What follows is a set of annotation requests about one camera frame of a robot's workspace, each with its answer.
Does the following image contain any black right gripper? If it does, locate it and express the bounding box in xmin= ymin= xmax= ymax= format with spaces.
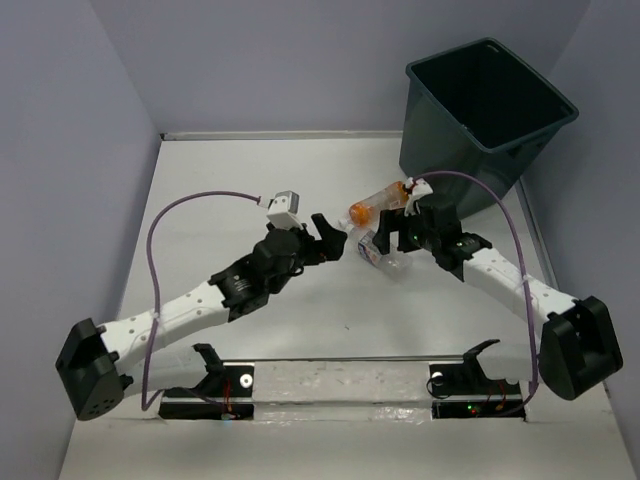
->
xmin=370 ymin=206 xmax=439 ymax=253

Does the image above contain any Pocari Sweat labelled bottle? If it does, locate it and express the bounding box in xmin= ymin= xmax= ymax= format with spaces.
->
xmin=345 ymin=223 xmax=412 ymax=279

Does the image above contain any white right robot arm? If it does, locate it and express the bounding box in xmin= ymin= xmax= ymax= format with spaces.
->
xmin=374 ymin=198 xmax=624 ymax=400

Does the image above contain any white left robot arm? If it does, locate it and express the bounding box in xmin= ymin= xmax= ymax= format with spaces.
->
xmin=55 ymin=214 xmax=347 ymax=421

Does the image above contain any dark green plastic bin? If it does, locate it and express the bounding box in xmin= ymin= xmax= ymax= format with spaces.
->
xmin=399 ymin=38 xmax=579 ymax=218

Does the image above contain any orange label bottle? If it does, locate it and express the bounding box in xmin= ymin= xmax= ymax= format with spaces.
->
xmin=338 ymin=181 xmax=408 ymax=228

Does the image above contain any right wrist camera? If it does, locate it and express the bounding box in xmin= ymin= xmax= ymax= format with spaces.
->
xmin=403 ymin=177 xmax=434 ymax=217

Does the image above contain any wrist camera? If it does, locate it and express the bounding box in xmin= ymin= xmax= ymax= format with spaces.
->
xmin=258 ymin=190 xmax=303 ymax=230
xmin=403 ymin=177 xmax=434 ymax=217

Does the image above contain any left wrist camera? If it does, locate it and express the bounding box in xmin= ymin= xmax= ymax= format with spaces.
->
xmin=258 ymin=190 xmax=303 ymax=230

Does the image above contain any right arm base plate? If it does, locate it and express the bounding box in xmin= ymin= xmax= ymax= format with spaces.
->
xmin=426 ymin=363 xmax=524 ymax=420

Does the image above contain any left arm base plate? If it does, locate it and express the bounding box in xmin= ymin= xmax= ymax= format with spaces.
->
xmin=158 ymin=362 xmax=255 ymax=421

